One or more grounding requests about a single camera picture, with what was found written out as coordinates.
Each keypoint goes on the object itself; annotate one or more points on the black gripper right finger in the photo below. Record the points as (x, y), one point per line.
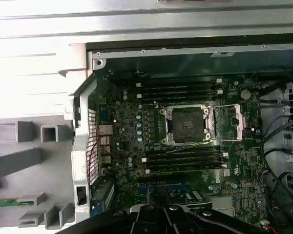
(171, 219)

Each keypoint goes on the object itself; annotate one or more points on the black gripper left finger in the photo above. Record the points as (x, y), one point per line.
(146, 219)

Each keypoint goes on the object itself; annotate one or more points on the thin metal locking lever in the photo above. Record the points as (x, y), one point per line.
(193, 146)

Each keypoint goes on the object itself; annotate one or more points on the metal socket cover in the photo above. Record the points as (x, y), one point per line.
(239, 122)

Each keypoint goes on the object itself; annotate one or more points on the CPU socket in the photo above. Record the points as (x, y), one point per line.
(185, 124)

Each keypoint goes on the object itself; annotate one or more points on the black expansion slot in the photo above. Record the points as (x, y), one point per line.
(161, 178)

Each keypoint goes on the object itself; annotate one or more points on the green motherboard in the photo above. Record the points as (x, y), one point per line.
(127, 107)

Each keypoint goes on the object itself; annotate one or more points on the grey parts rack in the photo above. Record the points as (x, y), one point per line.
(27, 156)

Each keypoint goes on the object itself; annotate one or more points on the green RAM stick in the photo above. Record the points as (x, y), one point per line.
(2, 203)

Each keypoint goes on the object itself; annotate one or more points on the silver coin battery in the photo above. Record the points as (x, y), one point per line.
(245, 93)

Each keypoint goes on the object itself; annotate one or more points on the black PC case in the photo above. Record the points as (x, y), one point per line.
(185, 45)

